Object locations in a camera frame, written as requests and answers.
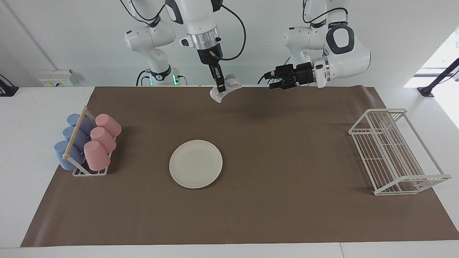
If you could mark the cream round plate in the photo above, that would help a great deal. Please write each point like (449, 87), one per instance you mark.
(195, 164)

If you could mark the blue plastic cup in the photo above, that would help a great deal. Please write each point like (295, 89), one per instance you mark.
(59, 154)
(73, 119)
(68, 132)

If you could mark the black table clamp mount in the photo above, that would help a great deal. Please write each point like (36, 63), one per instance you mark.
(7, 89)

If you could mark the white cup holder rack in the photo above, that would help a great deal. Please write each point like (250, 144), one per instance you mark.
(75, 133)

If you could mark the brown table mat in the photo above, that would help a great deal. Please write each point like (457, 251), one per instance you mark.
(287, 215)

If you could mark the silver glitter sponge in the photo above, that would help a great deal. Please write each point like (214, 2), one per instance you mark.
(231, 84)

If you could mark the bright window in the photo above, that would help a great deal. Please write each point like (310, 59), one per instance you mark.
(441, 57)

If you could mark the white wall power outlet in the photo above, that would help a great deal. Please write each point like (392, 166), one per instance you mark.
(53, 80)

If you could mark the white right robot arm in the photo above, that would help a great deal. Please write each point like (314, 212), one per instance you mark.
(195, 18)

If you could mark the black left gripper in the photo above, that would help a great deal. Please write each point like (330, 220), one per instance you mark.
(301, 75)

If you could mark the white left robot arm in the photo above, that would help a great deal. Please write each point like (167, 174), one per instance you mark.
(344, 61)

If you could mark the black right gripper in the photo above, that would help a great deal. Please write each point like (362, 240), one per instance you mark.
(209, 55)

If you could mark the pink plastic cup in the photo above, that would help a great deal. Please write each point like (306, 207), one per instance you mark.
(104, 139)
(96, 156)
(109, 124)

